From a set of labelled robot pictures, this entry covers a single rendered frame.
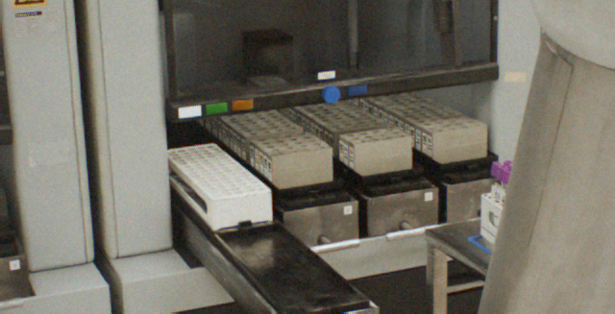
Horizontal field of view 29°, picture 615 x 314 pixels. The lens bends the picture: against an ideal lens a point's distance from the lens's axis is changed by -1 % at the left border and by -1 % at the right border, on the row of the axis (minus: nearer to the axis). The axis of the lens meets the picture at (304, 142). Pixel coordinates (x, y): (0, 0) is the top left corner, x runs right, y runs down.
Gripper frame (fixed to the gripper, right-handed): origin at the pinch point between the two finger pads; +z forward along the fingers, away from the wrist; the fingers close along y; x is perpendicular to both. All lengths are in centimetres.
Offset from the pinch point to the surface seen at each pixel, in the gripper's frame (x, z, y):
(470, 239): 39, 38, 17
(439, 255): 44, 41, 14
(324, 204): 67, 37, 5
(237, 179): 70, 31, -8
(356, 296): 29.0, 37.5, -6.6
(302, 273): 43, 38, -9
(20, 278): 67, 39, -46
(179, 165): 81, 30, -15
